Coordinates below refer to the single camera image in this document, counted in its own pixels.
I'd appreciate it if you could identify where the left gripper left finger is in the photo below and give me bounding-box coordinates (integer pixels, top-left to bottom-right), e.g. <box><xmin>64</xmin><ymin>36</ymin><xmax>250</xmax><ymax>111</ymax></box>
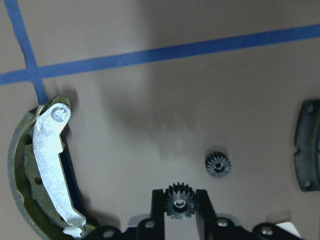
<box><xmin>84</xmin><ymin>189</ymin><xmax>165</xmax><ymax>240</ymax></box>

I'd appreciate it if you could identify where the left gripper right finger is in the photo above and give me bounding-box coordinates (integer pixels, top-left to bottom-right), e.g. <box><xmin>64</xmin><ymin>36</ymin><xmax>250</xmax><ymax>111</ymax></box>
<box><xmin>195</xmin><ymin>189</ymin><xmax>300</xmax><ymax>240</ymax></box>

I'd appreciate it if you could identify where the small black bearing gear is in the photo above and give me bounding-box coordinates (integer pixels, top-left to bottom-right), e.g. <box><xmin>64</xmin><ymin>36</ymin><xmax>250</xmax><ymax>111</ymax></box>
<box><xmin>164</xmin><ymin>182</ymin><xmax>197</xmax><ymax>221</ymax></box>

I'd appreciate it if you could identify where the dark green brake shoe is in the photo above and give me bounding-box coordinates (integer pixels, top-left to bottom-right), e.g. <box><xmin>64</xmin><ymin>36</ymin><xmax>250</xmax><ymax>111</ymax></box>
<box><xmin>8</xmin><ymin>96</ymin><xmax>97</xmax><ymax>240</ymax></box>

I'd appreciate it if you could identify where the black brake pad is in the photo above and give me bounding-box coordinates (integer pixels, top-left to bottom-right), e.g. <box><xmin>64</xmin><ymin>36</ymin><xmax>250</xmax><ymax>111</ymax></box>
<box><xmin>294</xmin><ymin>99</ymin><xmax>320</xmax><ymax>192</ymax></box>

